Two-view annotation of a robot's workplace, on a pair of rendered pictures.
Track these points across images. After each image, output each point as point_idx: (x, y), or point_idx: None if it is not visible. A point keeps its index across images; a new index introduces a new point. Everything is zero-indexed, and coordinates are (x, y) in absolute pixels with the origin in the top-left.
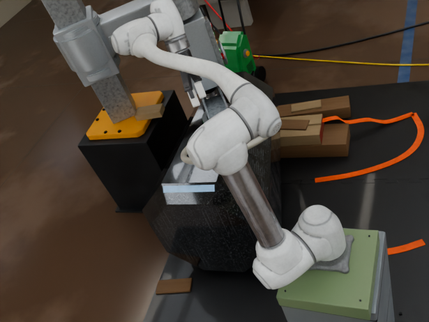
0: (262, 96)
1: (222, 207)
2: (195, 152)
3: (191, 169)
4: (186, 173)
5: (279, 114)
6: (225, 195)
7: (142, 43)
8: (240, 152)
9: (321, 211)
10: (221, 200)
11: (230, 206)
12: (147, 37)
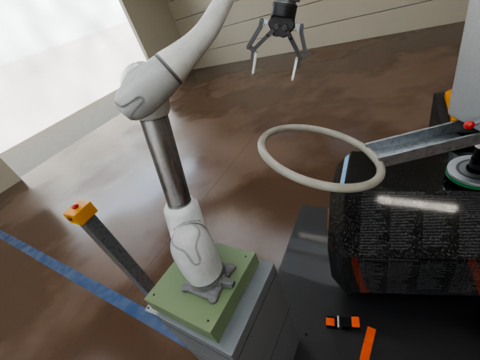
0: (134, 76)
1: (330, 207)
2: None
3: (368, 168)
4: (363, 165)
5: (123, 104)
6: (338, 204)
7: None
8: None
9: (184, 238)
10: (334, 202)
11: (333, 214)
12: None
